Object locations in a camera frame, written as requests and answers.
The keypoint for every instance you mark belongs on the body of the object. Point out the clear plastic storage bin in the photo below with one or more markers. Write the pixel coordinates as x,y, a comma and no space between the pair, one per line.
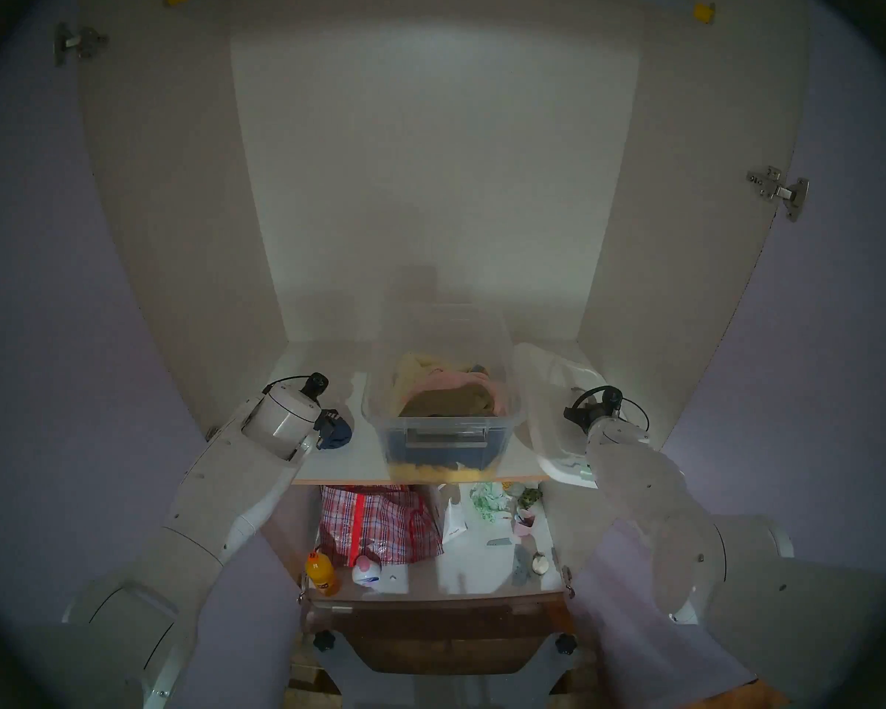
443,331

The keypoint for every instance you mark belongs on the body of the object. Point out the olive green knit sock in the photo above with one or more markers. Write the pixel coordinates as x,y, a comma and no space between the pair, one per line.
443,405

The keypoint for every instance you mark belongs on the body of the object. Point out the lavender cabinet door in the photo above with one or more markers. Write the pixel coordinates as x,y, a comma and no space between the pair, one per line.
819,390
59,331

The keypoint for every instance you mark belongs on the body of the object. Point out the grey robot stand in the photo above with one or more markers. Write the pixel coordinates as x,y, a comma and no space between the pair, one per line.
443,689

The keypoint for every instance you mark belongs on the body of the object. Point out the small silver door hinge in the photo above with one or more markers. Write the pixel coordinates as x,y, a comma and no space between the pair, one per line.
567,580
303,589

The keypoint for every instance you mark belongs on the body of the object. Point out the black stand knob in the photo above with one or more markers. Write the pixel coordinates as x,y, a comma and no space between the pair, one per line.
566,645
324,641

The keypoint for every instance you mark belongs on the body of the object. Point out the white bottle pink cap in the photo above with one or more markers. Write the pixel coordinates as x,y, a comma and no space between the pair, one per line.
368,573

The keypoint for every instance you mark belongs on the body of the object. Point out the yellow fuzzy cloth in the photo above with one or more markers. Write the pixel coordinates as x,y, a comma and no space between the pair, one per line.
443,475

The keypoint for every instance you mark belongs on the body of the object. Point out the white plastic bin lid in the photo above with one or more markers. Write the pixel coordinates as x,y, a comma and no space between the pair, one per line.
550,412

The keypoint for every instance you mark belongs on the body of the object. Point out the white paper carton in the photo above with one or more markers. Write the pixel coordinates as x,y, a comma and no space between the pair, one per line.
454,519

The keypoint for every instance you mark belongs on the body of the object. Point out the orange bottle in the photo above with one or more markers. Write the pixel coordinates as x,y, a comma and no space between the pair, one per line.
323,574

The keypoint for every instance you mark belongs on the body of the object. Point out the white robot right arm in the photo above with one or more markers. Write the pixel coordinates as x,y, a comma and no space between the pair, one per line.
679,523

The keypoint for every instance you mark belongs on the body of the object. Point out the pink fuzzy sock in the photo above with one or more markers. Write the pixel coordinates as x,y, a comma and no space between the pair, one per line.
458,381

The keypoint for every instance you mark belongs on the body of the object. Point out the small white round object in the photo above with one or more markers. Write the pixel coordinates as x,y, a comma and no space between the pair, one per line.
540,564

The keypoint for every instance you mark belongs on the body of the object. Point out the cream yellow sock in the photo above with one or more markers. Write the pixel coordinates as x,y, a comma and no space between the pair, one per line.
410,375

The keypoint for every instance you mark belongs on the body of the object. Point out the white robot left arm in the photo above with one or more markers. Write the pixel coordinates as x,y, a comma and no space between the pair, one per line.
214,508

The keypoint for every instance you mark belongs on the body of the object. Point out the green patterned cloth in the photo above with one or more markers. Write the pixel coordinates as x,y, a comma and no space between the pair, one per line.
491,502

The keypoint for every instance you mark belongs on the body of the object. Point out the red plaid bag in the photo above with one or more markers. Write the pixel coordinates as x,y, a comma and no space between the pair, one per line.
376,526

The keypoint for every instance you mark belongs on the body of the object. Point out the small green potted plant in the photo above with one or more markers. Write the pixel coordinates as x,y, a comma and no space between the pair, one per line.
529,497

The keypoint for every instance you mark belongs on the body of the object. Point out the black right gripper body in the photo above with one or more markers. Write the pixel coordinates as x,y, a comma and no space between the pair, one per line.
574,413

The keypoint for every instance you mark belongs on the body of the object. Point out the white wardrobe cabinet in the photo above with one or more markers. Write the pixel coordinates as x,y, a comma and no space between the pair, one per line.
435,183

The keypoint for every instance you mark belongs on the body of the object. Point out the pink cup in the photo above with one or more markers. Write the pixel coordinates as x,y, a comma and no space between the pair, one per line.
524,523

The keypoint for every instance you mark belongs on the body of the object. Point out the navy blue striped sock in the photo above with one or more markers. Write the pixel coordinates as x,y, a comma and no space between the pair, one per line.
342,436

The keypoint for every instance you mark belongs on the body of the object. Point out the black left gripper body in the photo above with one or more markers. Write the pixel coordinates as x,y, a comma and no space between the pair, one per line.
327,425

